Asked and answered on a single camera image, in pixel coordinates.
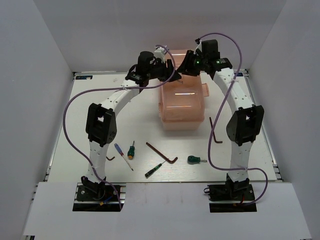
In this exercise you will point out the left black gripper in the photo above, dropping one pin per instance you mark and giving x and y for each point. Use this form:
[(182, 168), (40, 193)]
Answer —
[(168, 72)]

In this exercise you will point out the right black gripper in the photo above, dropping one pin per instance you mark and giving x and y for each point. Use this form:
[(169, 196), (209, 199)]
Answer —
[(186, 67)]

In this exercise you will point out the pink plastic toolbox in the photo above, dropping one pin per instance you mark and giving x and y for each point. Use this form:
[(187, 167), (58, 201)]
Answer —
[(181, 103)]

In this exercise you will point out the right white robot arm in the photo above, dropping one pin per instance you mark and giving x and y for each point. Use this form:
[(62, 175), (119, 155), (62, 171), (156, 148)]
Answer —
[(246, 120)]

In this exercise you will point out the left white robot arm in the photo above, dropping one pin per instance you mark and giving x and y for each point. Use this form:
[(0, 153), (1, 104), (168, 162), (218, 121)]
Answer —
[(101, 124)]

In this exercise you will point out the right blue table label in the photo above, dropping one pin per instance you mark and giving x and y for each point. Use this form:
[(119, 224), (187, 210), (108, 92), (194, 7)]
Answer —
[(240, 74)]

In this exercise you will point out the blue table label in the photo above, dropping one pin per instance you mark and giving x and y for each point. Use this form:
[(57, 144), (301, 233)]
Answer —
[(240, 74), (83, 77)]

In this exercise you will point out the large dark hex key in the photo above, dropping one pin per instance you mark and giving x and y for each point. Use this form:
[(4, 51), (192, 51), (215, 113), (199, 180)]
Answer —
[(161, 154)]

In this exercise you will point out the green orange stubby screwdriver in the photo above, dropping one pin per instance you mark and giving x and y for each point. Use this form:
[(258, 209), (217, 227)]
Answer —
[(131, 151)]

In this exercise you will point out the left blue table label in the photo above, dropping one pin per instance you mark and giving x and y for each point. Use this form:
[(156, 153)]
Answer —
[(83, 77)]

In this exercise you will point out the black green precision screwdriver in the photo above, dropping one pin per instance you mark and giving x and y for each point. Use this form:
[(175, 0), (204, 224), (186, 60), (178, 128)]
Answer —
[(153, 170)]

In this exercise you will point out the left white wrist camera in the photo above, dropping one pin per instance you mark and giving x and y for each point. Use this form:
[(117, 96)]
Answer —
[(160, 53)]

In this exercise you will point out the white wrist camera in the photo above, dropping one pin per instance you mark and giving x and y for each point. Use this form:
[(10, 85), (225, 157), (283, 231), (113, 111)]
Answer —
[(160, 53), (198, 49)]

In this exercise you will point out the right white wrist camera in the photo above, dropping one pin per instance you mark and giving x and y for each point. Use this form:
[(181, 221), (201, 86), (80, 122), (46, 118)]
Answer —
[(198, 49)]

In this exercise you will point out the blue handled screwdriver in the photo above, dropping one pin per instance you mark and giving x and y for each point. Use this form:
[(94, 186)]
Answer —
[(119, 150)]

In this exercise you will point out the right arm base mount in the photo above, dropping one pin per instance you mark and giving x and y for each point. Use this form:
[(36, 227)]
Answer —
[(231, 197)]

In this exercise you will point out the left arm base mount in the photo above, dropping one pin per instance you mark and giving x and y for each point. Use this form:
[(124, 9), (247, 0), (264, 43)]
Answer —
[(98, 197)]

